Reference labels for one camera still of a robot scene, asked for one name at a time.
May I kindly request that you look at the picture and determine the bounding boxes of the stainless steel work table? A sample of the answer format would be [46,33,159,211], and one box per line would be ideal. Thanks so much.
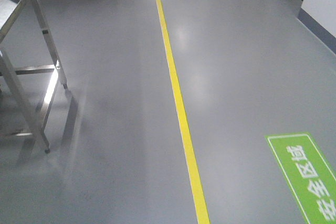
[0,0,69,154]

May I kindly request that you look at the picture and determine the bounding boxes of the green floor sign sticker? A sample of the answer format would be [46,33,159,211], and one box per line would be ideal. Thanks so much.
[266,132,335,223]

